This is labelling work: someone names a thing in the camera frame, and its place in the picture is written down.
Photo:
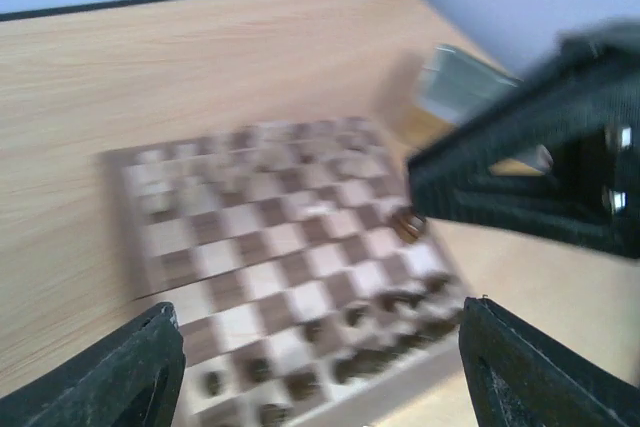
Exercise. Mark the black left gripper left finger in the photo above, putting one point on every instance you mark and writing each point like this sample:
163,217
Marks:
131,377

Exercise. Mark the metal tin tray right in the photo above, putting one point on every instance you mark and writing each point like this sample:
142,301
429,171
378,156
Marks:
453,86

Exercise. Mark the wooden chess board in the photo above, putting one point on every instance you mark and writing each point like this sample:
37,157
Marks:
298,303

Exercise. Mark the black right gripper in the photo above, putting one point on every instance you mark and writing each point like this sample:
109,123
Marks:
584,102

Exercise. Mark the dark piece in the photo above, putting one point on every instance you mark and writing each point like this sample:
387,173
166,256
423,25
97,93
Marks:
409,227

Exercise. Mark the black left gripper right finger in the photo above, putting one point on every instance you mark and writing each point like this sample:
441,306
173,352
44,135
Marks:
518,376

